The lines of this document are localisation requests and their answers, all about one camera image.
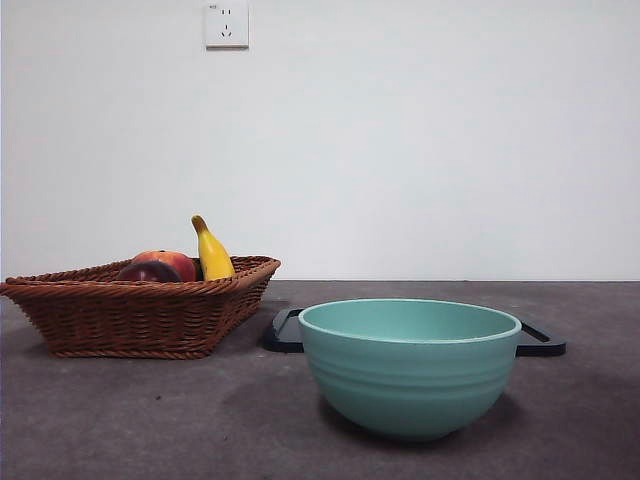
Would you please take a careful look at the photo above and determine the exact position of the teal ribbed bowl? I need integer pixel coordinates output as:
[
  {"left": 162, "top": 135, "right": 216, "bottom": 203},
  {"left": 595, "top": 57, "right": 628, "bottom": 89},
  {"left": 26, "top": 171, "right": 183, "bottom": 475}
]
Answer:
[{"left": 298, "top": 297, "right": 523, "bottom": 442}]

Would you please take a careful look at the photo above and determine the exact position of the dark red plum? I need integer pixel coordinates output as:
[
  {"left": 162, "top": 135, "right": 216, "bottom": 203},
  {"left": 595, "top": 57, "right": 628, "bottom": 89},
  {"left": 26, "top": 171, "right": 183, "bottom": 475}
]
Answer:
[{"left": 117, "top": 259, "right": 184, "bottom": 283}]

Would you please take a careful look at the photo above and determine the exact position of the dark rectangular tray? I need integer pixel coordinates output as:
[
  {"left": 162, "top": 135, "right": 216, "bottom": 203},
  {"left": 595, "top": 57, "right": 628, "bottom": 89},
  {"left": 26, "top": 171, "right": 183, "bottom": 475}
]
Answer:
[{"left": 263, "top": 307, "right": 569, "bottom": 357}]

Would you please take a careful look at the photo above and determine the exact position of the yellow banana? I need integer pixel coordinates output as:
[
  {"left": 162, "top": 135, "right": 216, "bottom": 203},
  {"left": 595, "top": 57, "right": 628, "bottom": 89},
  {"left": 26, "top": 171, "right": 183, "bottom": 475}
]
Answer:
[{"left": 191, "top": 214, "right": 236, "bottom": 281}]

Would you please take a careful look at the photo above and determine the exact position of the red yellow apple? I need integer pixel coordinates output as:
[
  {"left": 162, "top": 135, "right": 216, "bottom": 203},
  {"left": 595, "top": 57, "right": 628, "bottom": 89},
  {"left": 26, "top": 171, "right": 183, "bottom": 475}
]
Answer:
[{"left": 132, "top": 248, "right": 198, "bottom": 282}]

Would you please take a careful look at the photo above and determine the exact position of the brown wicker basket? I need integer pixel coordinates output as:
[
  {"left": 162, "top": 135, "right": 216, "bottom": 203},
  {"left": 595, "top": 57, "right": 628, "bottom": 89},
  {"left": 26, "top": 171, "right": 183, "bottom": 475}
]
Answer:
[{"left": 0, "top": 255, "right": 282, "bottom": 359}]

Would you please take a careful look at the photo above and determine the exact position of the white wall socket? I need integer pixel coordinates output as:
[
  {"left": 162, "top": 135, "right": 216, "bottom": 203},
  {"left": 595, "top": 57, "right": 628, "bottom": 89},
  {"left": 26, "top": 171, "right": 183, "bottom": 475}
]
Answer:
[{"left": 205, "top": 3, "right": 250, "bottom": 50}]

